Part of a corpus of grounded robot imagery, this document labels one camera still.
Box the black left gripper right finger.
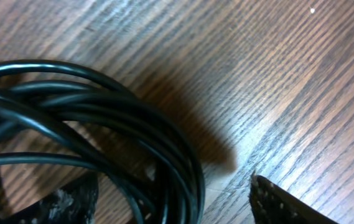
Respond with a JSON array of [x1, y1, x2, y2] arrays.
[[249, 174, 337, 224]]

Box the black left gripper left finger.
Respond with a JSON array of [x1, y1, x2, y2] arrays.
[[5, 172, 99, 224]]

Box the thick black cable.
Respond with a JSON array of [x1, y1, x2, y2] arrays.
[[0, 58, 206, 224]]

